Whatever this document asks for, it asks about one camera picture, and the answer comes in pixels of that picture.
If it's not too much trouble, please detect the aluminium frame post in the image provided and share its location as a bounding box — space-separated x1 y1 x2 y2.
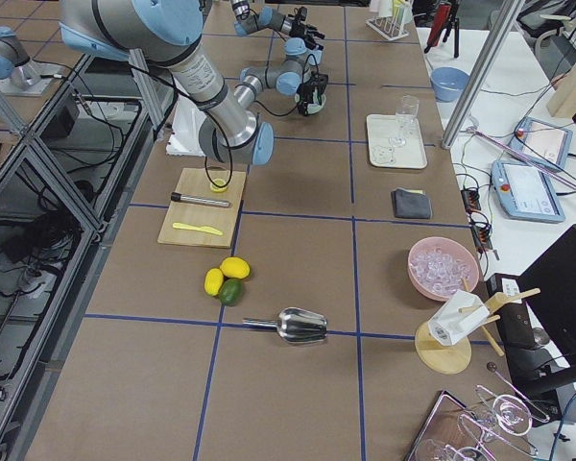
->
441 0 525 150

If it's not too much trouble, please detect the grey folded cloth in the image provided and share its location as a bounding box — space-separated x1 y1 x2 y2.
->
391 188 432 219

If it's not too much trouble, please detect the red black tripod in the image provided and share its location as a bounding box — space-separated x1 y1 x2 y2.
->
423 0 460 59

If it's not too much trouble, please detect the metal ice scoop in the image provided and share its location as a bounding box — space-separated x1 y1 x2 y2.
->
242 307 327 345

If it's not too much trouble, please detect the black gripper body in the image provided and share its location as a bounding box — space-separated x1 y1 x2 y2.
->
297 72 328 96
290 7 315 43

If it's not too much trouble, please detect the white mug on stand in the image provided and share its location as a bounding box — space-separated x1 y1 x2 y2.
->
427 290 490 347

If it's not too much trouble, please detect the white wire cup rack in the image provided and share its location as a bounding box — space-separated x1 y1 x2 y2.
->
366 0 413 41

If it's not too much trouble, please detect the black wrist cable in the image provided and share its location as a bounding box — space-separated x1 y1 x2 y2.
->
204 52 318 188

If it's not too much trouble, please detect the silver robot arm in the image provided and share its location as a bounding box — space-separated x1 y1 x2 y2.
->
230 1 325 50
60 1 327 165

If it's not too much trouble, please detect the black monitor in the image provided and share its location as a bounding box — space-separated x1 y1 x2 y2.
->
498 224 576 397

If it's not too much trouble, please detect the blue bowl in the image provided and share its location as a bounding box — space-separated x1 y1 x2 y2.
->
430 67 469 103

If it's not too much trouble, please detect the yellow lemon upper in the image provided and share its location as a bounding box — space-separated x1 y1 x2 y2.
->
219 256 251 279

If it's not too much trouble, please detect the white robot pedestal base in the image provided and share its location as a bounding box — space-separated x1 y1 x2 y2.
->
166 98 205 157

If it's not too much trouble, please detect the near teach pendant tablet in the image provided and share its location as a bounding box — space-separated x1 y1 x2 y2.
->
491 160 565 223

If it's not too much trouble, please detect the steel cylinder muddler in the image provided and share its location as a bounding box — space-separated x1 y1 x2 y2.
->
170 191 231 208

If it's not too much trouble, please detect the clear wine glass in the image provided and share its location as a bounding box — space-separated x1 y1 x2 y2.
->
390 95 420 148

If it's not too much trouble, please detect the wooden cutting board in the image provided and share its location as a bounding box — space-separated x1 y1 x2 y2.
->
157 168 247 248

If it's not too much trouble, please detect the mint green bowl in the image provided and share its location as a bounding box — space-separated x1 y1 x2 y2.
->
294 91 326 116

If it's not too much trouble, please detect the far teach pendant tablet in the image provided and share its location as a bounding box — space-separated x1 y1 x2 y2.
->
508 116 572 171

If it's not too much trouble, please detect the teach pendant tablet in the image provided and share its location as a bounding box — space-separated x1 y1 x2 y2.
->
508 116 572 171
491 160 565 223

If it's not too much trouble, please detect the yellow plastic knife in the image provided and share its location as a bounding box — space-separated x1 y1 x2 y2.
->
172 222 224 236

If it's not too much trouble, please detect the yellow lemon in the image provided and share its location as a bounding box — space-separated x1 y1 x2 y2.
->
219 256 251 279
204 268 225 297

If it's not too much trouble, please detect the cream bear tray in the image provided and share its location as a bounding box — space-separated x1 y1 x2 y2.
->
366 114 427 170

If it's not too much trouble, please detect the yellow lemon left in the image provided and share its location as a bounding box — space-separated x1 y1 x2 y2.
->
204 268 225 297

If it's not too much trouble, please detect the lemon half slice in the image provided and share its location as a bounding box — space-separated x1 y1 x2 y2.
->
209 178 228 193

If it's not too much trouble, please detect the pink bowl of ice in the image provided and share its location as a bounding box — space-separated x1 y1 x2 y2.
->
407 236 480 302

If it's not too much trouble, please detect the wooden cup stand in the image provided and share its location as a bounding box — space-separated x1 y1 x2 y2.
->
415 288 540 375

